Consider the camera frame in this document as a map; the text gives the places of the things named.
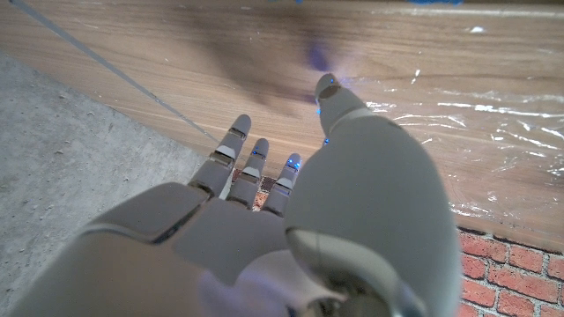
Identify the red brick print backdrop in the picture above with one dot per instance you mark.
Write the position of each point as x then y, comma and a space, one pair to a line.
506, 273

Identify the clear plastic wrap sheet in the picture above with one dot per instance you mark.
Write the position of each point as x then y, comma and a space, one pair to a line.
498, 145

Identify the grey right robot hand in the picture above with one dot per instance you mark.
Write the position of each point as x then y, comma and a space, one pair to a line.
365, 198

